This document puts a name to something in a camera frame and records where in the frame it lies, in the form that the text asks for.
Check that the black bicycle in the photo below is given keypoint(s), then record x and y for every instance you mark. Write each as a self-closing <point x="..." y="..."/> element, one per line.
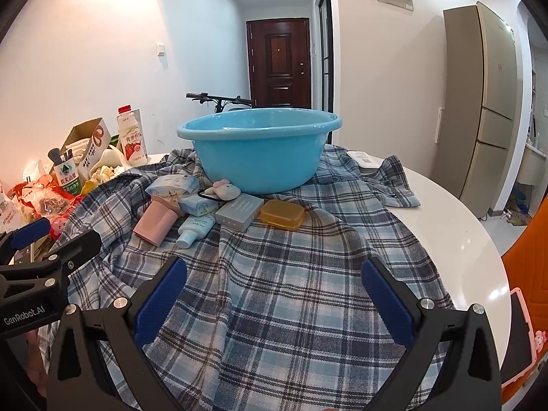
<point x="220" y="103"/>

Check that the pink framed black board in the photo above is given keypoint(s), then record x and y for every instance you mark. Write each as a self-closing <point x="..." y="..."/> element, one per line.
<point x="518" y="329"/>

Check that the beige refrigerator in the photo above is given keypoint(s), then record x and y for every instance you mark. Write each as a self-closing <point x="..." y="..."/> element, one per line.
<point x="488" y="115"/>

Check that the white napkin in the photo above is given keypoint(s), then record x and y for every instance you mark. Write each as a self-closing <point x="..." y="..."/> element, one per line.
<point x="110" y="158"/>

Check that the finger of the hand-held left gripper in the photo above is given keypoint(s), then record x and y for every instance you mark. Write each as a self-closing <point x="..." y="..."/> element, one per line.
<point x="72" y="250"/>
<point x="30" y="232"/>

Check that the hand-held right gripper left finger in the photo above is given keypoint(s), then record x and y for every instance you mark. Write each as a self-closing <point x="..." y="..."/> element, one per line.
<point x="160" y="302"/>

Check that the white wet wipes packet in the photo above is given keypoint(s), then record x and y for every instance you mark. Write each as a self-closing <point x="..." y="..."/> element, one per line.
<point x="171" y="186"/>

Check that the crumpled yellowish paper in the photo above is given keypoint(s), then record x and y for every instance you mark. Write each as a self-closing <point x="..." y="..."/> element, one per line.
<point x="102" y="175"/>

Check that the white flat packet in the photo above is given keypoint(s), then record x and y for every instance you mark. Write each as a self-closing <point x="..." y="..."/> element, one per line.
<point x="364" y="158"/>

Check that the white printed packet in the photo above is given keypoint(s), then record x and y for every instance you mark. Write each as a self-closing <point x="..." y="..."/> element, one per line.
<point x="8" y="212"/>

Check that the pale blue lotion tube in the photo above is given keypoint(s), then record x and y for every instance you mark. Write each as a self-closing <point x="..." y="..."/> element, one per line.
<point x="195" y="229"/>

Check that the green and white carton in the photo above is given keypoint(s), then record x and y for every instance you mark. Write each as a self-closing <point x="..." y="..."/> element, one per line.
<point x="64" y="175"/>

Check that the pink cup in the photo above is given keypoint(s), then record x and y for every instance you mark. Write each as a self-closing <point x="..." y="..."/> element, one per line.
<point x="154" y="222"/>

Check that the light blue tissue packet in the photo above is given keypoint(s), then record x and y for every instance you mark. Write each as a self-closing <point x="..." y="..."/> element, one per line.
<point x="199" y="206"/>

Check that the yellow wrapper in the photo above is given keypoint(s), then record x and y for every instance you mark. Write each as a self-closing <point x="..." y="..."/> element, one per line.
<point x="88" y="186"/>

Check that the blue plaid cloth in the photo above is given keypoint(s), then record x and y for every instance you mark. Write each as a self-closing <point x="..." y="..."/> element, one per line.
<point x="278" y="265"/>

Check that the open cardboard box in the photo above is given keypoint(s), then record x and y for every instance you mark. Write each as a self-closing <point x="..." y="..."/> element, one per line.
<point x="96" y="137"/>

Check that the orange soap box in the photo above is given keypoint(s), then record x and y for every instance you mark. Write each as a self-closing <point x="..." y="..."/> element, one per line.
<point x="282" y="214"/>

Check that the dark brown door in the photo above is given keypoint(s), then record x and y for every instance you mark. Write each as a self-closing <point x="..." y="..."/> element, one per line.
<point x="278" y="64"/>

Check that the strawberry milk bottle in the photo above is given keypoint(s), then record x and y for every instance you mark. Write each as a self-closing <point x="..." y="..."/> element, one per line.
<point x="130" y="137"/>

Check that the small pink toy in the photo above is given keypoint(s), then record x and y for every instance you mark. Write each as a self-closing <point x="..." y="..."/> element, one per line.
<point x="58" y="227"/>

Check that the white wall switch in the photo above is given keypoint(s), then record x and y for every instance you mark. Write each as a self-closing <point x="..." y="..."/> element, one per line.
<point x="161" y="49"/>

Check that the blue plastic basin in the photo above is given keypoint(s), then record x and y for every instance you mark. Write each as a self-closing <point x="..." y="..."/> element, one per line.
<point x="257" y="158"/>

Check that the black framed glass door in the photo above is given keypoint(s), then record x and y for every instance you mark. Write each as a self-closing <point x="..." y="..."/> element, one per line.
<point x="326" y="51"/>

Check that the red snack packet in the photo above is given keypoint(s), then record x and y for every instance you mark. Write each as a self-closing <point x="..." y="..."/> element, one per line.
<point x="43" y="199"/>

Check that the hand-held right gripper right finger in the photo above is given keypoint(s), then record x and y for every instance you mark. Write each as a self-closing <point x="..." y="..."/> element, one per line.
<point x="387" y="304"/>

